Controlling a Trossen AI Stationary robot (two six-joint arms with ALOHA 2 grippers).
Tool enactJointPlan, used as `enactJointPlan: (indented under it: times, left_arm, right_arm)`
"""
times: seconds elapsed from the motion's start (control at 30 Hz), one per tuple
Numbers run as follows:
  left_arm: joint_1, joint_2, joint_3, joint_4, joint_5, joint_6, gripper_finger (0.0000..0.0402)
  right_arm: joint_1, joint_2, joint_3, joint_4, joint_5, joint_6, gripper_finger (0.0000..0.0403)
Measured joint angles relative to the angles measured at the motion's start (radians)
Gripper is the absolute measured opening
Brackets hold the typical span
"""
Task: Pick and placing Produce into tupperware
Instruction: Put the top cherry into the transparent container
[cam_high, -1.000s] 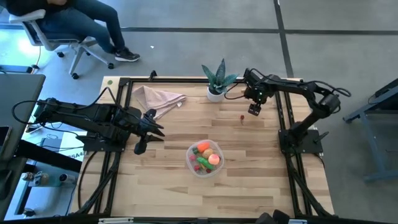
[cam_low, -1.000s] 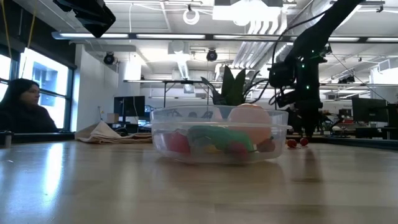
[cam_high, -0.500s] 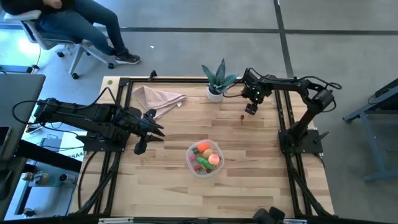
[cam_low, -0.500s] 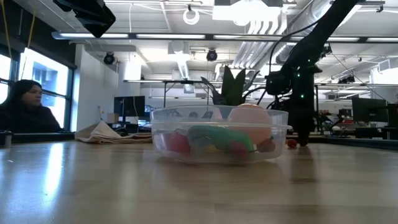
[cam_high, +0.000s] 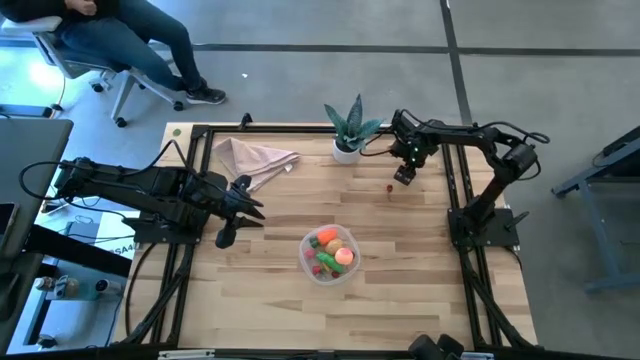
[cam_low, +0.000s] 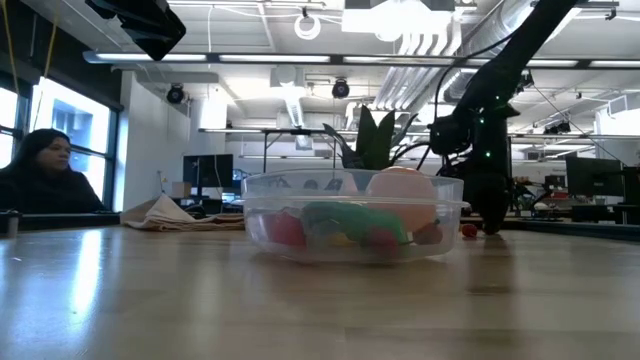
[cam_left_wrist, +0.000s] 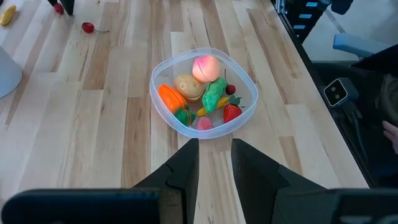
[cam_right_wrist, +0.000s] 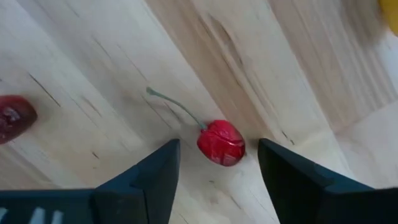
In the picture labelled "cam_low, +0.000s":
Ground large black monitor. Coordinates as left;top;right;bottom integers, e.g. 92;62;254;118
565;157;625;198

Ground white coiled cable ring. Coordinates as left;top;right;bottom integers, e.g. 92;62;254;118
293;13;322;41

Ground folded beige cloth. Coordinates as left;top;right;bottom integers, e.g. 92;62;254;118
122;193;246;233

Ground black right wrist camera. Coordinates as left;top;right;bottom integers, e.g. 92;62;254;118
428;114;471;156

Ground green toy pea pod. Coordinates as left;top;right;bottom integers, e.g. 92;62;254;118
302;201;411;246

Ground long ceiling light strip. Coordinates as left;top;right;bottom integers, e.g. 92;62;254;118
82;49;640;70

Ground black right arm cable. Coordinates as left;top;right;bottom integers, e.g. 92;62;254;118
432;27;521;121

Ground large window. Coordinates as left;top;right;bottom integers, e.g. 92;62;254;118
0;74;119;209

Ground black metal workstation frame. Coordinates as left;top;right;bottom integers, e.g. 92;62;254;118
262;128;337;174

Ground black monitor on stand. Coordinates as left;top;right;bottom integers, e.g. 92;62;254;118
182;153;235;189

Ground peach coloured toy fruit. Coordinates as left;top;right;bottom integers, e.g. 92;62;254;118
364;166;440;232

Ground small grey cup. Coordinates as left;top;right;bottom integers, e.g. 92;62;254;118
5;209;21;239

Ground silver ceiling air duct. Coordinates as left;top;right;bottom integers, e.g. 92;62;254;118
442;0;549;104

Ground clear plastic tupperware container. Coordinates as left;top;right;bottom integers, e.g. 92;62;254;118
240;168;470;265

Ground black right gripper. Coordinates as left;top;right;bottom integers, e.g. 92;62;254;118
462;117;514;236

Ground dark monitor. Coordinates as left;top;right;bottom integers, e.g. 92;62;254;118
622;166;640;206

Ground yellow hanging cord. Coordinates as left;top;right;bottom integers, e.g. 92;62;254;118
42;0;61;81
1;0;21;96

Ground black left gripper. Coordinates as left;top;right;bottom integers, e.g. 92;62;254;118
84;0;187;62

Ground person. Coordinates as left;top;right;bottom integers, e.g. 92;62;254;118
0;128;107;215

